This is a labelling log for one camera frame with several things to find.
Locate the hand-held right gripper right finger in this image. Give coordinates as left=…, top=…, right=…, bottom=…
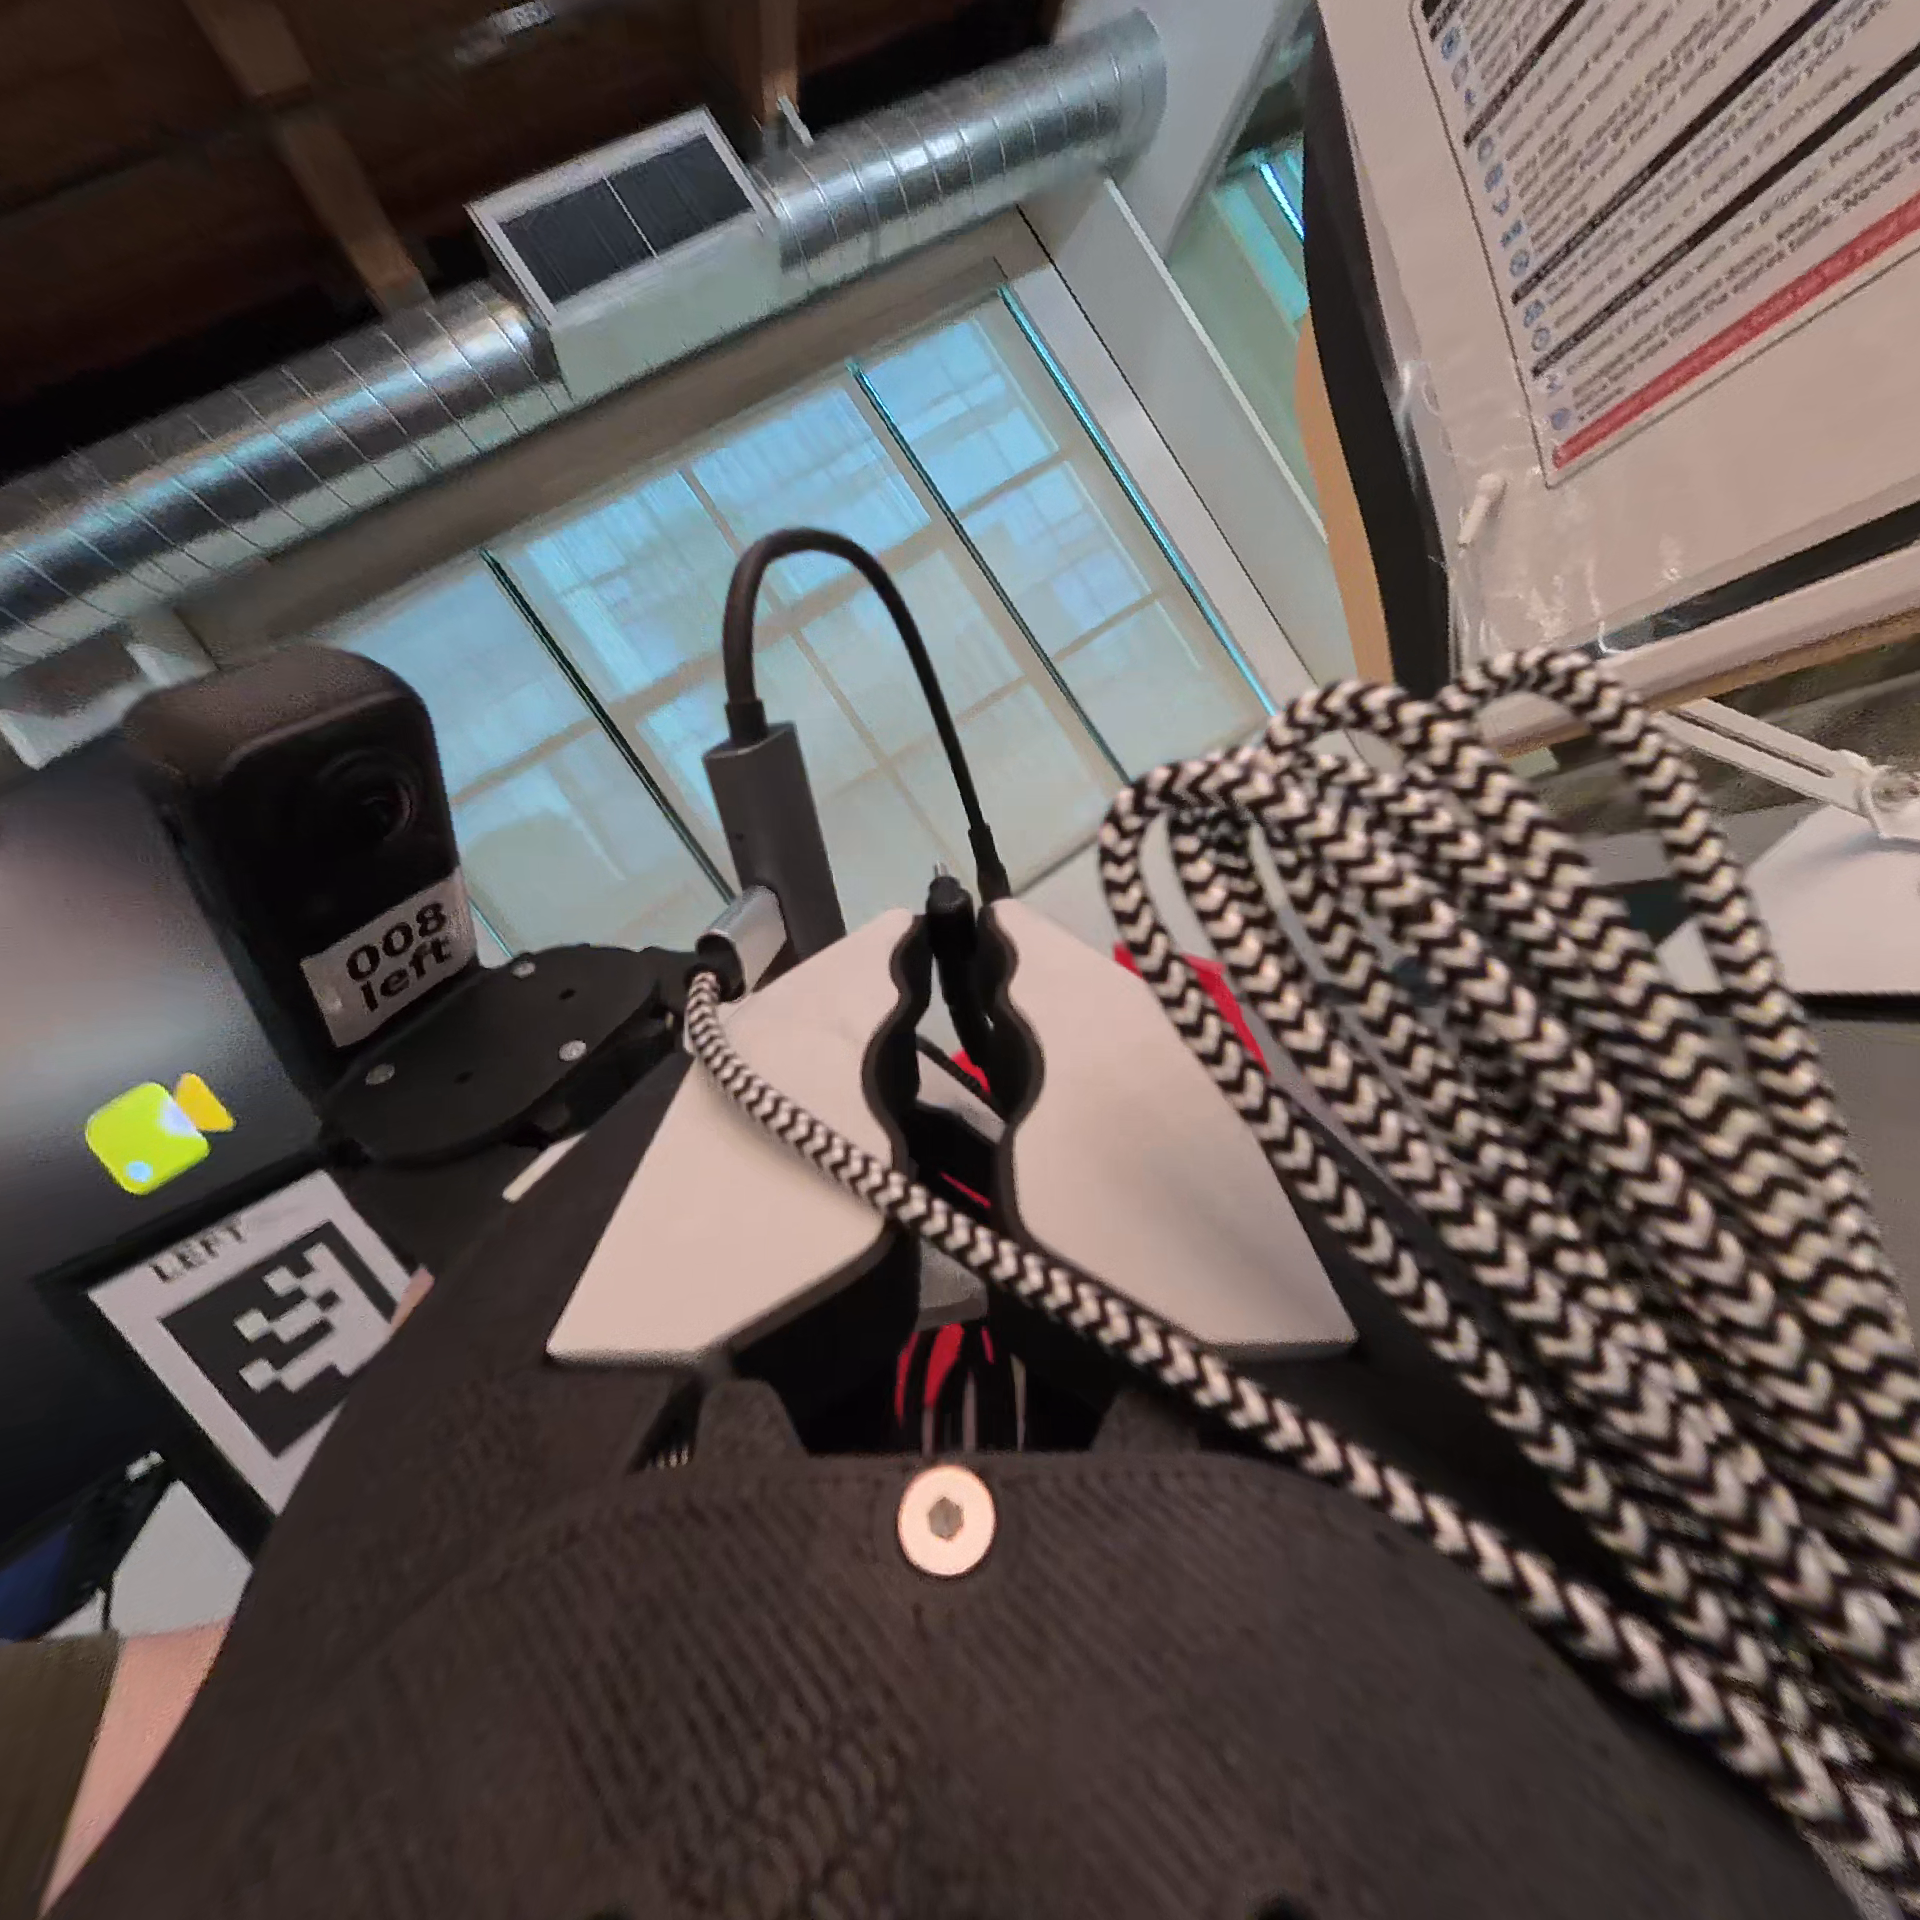
left=977, top=902, right=1363, bottom=1363

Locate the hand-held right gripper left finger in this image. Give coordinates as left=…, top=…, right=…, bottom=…
left=546, top=906, right=923, bottom=1370

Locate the red plastic bin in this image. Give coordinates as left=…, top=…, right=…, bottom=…
left=893, top=941, right=1269, bottom=1463

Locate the grey usb hub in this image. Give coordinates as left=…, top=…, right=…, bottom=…
left=703, top=529, right=1022, bottom=1096

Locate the black white braided cable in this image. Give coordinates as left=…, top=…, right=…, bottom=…
left=681, top=647, right=1920, bottom=1920

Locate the person's left forearm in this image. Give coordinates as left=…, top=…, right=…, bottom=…
left=80, top=1625, right=236, bottom=1920

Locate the dark panel yellow sticker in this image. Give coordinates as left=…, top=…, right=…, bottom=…
left=0, top=779, right=340, bottom=1323

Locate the black white marker board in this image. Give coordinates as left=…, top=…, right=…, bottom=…
left=43, top=1165, right=439, bottom=1520

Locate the white air vent box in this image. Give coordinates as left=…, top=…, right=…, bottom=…
left=464, top=108, right=772, bottom=397

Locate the person's olive clothing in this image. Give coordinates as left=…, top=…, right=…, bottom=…
left=0, top=1637, right=119, bottom=1920

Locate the printed instruction sheet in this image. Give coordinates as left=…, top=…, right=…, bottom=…
left=1411, top=0, right=1920, bottom=489

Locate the silver air duct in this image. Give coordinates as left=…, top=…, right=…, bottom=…
left=0, top=16, right=1171, bottom=661

